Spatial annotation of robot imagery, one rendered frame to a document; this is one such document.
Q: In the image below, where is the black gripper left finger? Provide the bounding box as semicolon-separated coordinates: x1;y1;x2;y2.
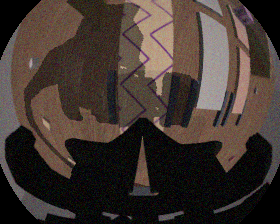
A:
64;117;143;193

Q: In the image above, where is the shallow wooden tray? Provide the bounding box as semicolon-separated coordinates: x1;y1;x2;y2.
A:
64;0;276;81

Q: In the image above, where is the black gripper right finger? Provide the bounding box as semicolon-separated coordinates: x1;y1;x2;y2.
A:
143;117;222;193

